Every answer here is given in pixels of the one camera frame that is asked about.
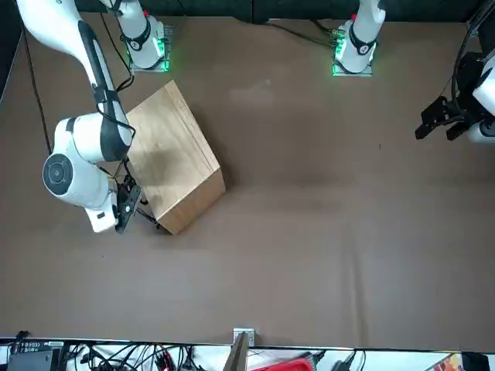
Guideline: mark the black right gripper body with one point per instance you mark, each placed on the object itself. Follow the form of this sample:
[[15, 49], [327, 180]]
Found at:
[[127, 205]]

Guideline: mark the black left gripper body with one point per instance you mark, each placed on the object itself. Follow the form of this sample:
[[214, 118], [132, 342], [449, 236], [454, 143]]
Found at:
[[468, 100]]

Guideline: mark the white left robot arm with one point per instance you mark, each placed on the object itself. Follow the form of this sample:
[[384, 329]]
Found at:
[[363, 35]]

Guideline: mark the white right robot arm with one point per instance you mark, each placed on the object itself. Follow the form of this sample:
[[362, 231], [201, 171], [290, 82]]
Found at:
[[77, 181]]

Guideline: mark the wooden drawer box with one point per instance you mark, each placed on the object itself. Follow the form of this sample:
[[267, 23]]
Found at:
[[174, 147]]

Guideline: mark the black labelled power adapter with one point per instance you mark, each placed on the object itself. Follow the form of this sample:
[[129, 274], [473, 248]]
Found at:
[[35, 345]]

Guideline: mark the black flat box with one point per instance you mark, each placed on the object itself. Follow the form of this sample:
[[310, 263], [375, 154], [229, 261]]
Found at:
[[31, 361]]

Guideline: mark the red case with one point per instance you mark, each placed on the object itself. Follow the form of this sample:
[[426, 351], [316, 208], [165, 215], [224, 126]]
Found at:
[[290, 365]]

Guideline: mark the orange packet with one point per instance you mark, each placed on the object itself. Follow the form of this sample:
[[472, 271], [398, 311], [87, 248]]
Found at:
[[448, 363]]

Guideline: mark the black charger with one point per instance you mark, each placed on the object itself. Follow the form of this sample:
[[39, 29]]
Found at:
[[348, 361]]

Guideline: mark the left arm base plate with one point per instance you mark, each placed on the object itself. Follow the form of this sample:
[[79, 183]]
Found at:
[[354, 74]]

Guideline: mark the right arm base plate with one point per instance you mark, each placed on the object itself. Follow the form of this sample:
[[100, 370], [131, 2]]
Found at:
[[168, 33]]

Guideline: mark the aluminium camera post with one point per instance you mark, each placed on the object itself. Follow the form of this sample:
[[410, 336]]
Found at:
[[237, 355]]

